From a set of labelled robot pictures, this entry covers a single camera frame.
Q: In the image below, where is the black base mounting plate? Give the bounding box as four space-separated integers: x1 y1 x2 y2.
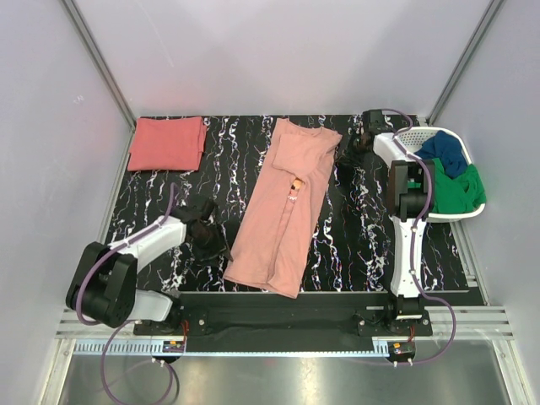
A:
134 292 433 347

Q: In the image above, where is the blue t shirt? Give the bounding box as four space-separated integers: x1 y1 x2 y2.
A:
416 131 468 179

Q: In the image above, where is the white plastic laundry basket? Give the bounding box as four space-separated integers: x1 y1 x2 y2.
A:
376 127 486 223

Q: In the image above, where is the folded red t shirt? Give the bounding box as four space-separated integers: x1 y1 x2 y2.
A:
127 116 207 172

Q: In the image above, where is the white slotted cable duct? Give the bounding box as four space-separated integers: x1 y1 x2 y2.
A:
73 339 392 356

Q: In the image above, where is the pink t shirt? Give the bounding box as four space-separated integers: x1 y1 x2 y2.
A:
224 118 342 299

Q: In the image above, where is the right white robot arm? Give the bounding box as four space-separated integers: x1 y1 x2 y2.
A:
338 109 435 300

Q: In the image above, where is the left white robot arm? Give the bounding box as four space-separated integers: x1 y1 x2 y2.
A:
66 197 231 334

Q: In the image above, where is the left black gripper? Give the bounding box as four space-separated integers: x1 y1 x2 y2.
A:
189 222 232 267

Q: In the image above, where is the green t shirt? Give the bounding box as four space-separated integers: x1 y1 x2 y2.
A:
424 158 487 214

